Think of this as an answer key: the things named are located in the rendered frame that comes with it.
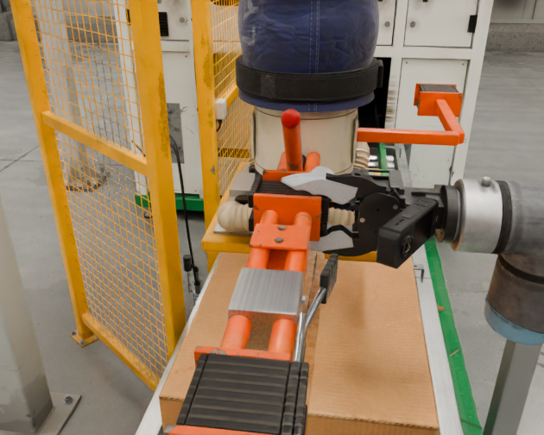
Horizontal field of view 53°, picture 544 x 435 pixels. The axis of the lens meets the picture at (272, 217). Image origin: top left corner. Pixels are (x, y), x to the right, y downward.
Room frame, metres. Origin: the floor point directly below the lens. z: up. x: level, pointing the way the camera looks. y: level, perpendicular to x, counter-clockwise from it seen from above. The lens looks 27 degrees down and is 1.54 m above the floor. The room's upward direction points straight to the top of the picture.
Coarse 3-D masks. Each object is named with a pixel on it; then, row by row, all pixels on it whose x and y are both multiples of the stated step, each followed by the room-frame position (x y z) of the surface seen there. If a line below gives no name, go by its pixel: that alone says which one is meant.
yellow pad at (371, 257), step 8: (368, 168) 1.02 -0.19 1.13; (376, 168) 1.02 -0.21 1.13; (336, 208) 0.83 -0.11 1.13; (344, 208) 0.83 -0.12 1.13; (352, 208) 0.78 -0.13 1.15; (328, 256) 0.70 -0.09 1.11; (344, 256) 0.70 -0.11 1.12; (352, 256) 0.69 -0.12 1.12; (360, 256) 0.69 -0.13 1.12; (368, 256) 0.69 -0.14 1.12
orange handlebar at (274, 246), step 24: (456, 120) 0.95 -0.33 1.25; (432, 144) 0.88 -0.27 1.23; (456, 144) 0.87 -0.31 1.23; (312, 168) 0.72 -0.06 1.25; (264, 216) 0.57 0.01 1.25; (264, 240) 0.50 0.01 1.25; (288, 240) 0.50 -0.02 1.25; (264, 264) 0.47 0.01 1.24; (288, 264) 0.47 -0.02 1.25; (240, 336) 0.35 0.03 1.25; (288, 336) 0.35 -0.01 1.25
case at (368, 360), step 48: (336, 288) 0.85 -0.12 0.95; (384, 288) 0.85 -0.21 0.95; (192, 336) 0.72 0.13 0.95; (336, 336) 0.72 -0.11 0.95; (384, 336) 0.72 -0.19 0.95; (336, 384) 0.60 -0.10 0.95; (384, 384) 0.60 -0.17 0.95; (432, 384) 0.61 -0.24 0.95; (336, 432) 0.54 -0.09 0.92; (384, 432) 0.53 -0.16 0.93; (432, 432) 0.53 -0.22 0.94
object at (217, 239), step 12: (240, 168) 1.02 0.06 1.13; (252, 168) 0.95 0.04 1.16; (228, 192) 0.90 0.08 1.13; (216, 216) 0.81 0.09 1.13; (216, 228) 0.76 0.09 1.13; (204, 240) 0.73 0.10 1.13; (216, 240) 0.73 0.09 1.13; (228, 240) 0.73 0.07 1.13; (240, 240) 0.73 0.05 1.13; (228, 252) 0.72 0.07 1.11; (240, 252) 0.72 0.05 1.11
